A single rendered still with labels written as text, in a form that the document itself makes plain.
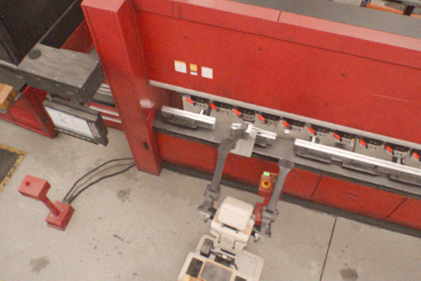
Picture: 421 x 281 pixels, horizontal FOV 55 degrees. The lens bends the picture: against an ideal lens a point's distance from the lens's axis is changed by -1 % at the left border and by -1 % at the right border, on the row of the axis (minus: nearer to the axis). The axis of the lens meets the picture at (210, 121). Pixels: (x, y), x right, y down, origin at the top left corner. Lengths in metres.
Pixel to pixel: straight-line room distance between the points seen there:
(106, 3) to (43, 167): 2.60
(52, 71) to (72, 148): 2.09
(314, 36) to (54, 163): 3.27
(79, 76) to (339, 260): 2.93
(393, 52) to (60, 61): 2.10
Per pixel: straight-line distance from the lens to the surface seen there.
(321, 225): 4.35
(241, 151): 3.42
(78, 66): 2.85
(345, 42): 2.55
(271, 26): 2.54
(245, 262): 3.83
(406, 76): 2.77
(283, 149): 3.62
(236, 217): 2.80
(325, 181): 3.78
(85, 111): 3.08
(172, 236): 4.19
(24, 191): 3.82
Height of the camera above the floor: 3.98
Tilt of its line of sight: 57 degrees down
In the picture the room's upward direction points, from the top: 1 degrees counter-clockwise
